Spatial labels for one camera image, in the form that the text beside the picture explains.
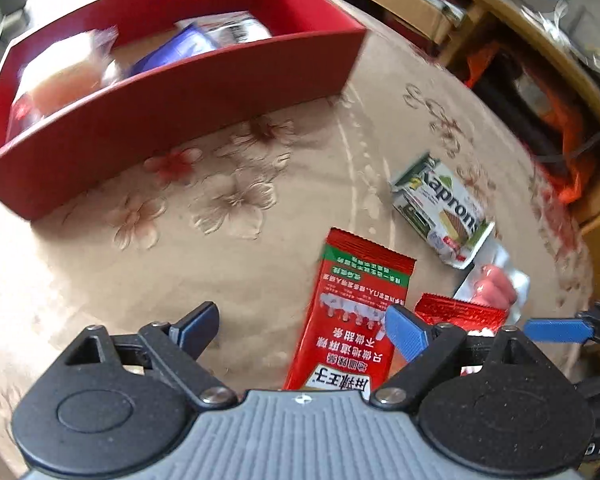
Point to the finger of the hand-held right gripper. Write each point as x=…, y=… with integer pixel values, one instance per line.
x=555, y=330

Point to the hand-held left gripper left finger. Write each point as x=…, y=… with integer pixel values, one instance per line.
x=197, y=325

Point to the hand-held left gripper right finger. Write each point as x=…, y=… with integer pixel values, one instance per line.
x=405, y=332

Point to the shiny red gummy packet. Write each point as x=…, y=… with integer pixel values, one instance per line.
x=460, y=312

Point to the red and green snack packet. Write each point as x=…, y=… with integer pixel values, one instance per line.
x=350, y=310

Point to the clear sausage packet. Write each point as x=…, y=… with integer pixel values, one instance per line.
x=495, y=285

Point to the green and white wafer packet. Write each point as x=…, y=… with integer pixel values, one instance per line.
x=445, y=210

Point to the red cardboard box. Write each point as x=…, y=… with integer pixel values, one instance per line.
x=180, y=95

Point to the blue snack packet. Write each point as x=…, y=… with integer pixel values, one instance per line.
x=180, y=47

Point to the steamed cake packet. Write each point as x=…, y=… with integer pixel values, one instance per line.
x=65, y=75

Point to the grey white gluten snack packet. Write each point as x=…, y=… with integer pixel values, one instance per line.
x=240, y=30

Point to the orange plastic bag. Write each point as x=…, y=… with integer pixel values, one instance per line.
x=575, y=180

